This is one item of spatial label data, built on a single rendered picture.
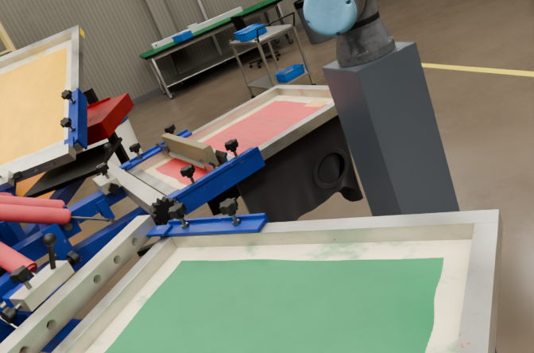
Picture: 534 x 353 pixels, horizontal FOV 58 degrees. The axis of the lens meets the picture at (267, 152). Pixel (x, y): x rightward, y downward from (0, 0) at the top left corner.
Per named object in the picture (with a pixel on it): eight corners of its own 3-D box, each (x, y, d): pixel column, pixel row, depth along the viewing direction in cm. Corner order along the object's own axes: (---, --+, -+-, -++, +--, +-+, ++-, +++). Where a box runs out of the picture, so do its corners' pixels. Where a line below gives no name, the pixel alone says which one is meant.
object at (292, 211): (349, 188, 193) (320, 107, 181) (363, 192, 186) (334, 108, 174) (259, 252, 175) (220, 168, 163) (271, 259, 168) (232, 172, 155)
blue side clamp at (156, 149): (193, 143, 204) (186, 129, 201) (197, 145, 200) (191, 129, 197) (129, 179, 192) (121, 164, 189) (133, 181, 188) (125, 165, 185)
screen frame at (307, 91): (280, 91, 222) (277, 84, 220) (368, 95, 172) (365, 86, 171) (128, 177, 190) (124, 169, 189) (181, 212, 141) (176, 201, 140)
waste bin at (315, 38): (346, 32, 786) (332, -11, 761) (317, 46, 773) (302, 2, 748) (329, 32, 839) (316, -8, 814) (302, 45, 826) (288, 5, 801)
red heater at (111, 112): (68, 133, 300) (59, 117, 296) (135, 107, 297) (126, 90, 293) (29, 172, 243) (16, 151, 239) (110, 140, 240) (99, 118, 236)
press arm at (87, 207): (122, 193, 164) (115, 180, 162) (126, 196, 158) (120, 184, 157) (75, 220, 157) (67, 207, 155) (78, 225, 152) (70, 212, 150)
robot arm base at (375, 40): (408, 44, 119) (397, 5, 116) (357, 68, 116) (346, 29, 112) (373, 43, 133) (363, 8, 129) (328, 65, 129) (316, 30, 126)
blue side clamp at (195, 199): (257, 163, 157) (250, 144, 154) (265, 165, 152) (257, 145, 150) (179, 211, 145) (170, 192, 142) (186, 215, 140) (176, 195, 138)
